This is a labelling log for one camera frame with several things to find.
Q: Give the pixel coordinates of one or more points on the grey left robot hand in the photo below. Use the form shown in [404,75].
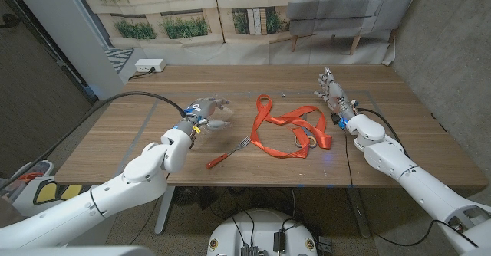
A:
[201,110]

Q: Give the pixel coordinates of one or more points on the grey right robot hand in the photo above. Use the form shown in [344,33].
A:
[337,95]

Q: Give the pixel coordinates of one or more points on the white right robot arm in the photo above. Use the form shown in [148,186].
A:
[422,187]

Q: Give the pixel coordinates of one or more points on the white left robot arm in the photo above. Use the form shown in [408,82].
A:
[76,210]

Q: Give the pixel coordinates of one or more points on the clear plastic clamshell container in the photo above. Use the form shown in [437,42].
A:
[226,114]

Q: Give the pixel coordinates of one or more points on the white power strip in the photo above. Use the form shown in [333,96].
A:
[149,65]

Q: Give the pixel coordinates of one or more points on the black fan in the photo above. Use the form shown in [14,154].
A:
[185,196]

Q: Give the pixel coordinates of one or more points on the printed garden backdrop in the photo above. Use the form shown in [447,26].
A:
[249,18]

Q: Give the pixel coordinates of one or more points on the white table leg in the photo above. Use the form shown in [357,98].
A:
[165,210]

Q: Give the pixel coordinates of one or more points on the dark table leg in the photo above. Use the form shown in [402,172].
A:
[358,214]

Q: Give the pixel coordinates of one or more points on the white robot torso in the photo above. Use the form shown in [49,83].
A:
[264,225]

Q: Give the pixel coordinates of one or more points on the white plastic bin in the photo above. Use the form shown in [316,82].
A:
[36,168]

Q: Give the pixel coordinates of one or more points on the person's brown trouser leg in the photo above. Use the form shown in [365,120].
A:
[7,212]

